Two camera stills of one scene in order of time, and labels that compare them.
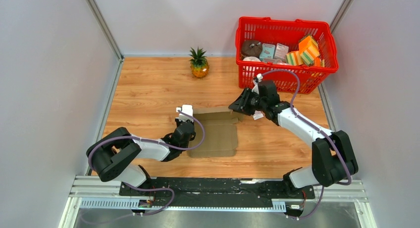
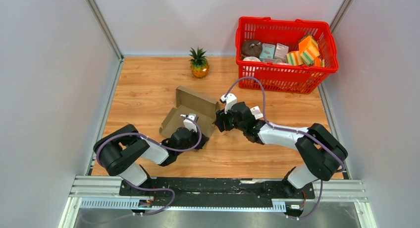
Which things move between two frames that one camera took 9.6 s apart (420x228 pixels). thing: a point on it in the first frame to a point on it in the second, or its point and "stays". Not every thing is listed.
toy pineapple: [199, 65] stays
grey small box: [281, 51] stays
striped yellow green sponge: [294, 58] stays
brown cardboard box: [221, 132] to [187, 102]
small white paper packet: [258, 115] stays
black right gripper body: [255, 103] to [228, 120]
